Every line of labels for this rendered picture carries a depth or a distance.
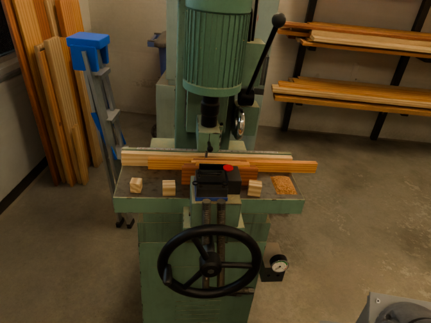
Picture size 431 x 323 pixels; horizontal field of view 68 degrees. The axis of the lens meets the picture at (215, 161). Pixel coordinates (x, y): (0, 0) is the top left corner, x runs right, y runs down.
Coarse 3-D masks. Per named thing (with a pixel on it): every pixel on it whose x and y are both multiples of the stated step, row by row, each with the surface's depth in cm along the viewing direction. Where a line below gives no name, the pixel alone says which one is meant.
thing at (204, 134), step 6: (198, 120) 105; (198, 126) 102; (216, 126) 103; (198, 132) 99; (204, 132) 99; (210, 132) 99; (216, 132) 99; (198, 138) 100; (204, 138) 100; (210, 138) 100; (216, 138) 100; (198, 144) 101; (204, 144) 101; (216, 144) 101; (198, 150) 102; (204, 150) 102; (216, 150) 102
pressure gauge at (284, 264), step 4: (276, 256) 108; (280, 256) 108; (284, 256) 109; (272, 260) 109; (276, 260) 107; (280, 260) 107; (284, 260) 107; (272, 264) 108; (276, 264) 108; (280, 264) 108; (284, 264) 108; (288, 264) 108; (272, 268) 109; (276, 268) 109; (280, 268) 109; (284, 268) 109
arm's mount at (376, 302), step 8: (368, 296) 86; (376, 296) 85; (384, 296) 85; (392, 296) 85; (368, 304) 85; (376, 304) 85; (384, 304) 85; (424, 304) 84; (368, 312) 85; (376, 312) 84; (360, 320) 90; (368, 320) 84
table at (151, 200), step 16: (128, 176) 104; (144, 176) 105; (160, 176) 106; (176, 176) 107; (288, 176) 113; (128, 192) 97; (144, 192) 98; (160, 192) 99; (176, 192) 99; (272, 192) 104; (128, 208) 97; (144, 208) 98; (160, 208) 98; (176, 208) 99; (256, 208) 102; (272, 208) 103; (288, 208) 103; (240, 224) 94
